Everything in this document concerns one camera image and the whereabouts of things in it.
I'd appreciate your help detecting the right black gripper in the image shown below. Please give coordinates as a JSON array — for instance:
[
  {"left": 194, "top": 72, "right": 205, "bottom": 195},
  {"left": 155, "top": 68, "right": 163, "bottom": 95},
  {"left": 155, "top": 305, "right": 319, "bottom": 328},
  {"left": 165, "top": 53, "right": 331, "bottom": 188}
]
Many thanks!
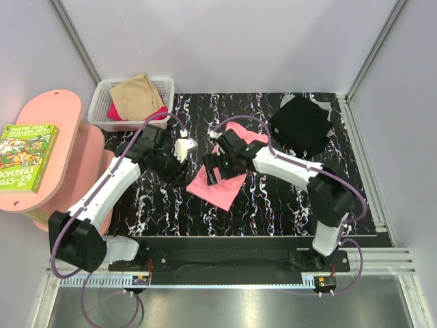
[{"left": 202, "top": 150, "right": 246, "bottom": 186}]

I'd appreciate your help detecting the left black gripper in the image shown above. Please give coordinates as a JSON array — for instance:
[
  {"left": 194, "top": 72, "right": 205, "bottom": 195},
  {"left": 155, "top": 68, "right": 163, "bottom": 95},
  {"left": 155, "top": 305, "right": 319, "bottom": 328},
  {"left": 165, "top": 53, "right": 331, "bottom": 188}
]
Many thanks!
[{"left": 150, "top": 146, "right": 192, "bottom": 189}]

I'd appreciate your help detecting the light pink t shirt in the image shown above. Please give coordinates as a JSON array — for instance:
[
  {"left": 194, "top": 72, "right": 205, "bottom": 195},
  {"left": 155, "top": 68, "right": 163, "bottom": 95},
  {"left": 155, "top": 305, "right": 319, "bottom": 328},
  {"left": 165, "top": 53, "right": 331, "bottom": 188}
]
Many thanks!
[{"left": 186, "top": 122, "right": 268, "bottom": 211}]

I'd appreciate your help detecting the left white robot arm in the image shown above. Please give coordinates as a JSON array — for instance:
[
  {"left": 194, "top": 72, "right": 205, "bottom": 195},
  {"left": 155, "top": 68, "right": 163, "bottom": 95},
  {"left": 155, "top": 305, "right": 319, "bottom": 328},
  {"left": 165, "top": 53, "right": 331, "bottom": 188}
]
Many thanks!
[{"left": 48, "top": 125, "right": 197, "bottom": 277}]

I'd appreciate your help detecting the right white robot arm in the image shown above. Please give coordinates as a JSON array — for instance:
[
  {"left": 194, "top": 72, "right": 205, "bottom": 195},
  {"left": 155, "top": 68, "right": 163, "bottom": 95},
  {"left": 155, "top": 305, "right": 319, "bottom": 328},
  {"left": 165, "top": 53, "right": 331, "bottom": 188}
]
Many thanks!
[{"left": 203, "top": 129, "right": 355, "bottom": 271}]

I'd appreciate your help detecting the beige t shirt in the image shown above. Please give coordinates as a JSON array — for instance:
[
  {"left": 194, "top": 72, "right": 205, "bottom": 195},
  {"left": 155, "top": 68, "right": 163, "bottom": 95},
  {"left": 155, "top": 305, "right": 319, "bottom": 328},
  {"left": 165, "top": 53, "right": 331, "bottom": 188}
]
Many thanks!
[{"left": 107, "top": 74, "right": 168, "bottom": 121}]

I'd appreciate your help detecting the folded black t shirt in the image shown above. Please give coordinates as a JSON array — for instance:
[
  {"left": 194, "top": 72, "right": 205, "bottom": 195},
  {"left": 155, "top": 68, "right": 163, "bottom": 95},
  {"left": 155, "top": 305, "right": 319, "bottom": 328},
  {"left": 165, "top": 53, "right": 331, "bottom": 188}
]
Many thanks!
[{"left": 268, "top": 94, "right": 333, "bottom": 158}]

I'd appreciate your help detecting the white plastic basket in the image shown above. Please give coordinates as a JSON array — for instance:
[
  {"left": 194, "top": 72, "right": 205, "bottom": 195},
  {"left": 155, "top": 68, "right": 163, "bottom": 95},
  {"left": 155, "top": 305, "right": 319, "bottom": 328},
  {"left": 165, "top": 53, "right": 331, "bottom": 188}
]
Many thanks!
[{"left": 87, "top": 74, "right": 174, "bottom": 132}]

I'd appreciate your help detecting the pink tiered shelf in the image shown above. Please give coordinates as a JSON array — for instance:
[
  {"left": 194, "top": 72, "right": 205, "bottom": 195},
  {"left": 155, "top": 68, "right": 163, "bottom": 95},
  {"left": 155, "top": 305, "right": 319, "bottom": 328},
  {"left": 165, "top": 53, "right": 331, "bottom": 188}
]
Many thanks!
[{"left": 1, "top": 90, "right": 114, "bottom": 230}]

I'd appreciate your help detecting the green book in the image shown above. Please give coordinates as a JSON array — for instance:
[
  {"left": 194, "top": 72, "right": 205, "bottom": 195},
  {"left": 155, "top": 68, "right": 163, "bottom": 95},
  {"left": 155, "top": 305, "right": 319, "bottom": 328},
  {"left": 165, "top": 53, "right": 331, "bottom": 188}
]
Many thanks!
[{"left": 1, "top": 124, "right": 59, "bottom": 193}]

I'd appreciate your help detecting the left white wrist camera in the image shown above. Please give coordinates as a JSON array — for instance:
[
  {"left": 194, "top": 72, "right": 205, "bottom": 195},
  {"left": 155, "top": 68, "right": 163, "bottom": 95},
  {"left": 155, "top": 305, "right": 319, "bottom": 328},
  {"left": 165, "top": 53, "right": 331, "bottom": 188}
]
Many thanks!
[{"left": 173, "top": 129, "right": 198, "bottom": 163}]

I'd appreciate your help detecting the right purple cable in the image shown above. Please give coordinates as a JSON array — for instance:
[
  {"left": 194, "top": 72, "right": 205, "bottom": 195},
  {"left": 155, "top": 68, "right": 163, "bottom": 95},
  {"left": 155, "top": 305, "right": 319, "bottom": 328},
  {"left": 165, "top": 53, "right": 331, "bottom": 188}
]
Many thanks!
[{"left": 210, "top": 114, "right": 368, "bottom": 297}]

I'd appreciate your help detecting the purple cable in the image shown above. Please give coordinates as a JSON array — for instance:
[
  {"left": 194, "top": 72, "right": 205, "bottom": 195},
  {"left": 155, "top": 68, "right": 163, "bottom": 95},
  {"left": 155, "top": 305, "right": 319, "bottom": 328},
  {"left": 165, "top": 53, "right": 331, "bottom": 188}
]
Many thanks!
[
  {"left": 210, "top": 114, "right": 368, "bottom": 297},
  {"left": 49, "top": 111, "right": 187, "bottom": 327}
]

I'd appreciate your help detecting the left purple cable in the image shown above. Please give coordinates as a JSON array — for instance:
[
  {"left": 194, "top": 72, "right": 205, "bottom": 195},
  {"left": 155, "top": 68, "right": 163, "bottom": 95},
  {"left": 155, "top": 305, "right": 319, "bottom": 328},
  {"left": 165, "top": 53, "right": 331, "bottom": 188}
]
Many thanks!
[{"left": 49, "top": 111, "right": 187, "bottom": 327}]

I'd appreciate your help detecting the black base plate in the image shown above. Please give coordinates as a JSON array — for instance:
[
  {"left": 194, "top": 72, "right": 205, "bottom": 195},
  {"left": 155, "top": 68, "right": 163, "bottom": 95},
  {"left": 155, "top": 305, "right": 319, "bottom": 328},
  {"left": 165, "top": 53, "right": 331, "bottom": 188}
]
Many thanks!
[{"left": 109, "top": 236, "right": 350, "bottom": 288}]

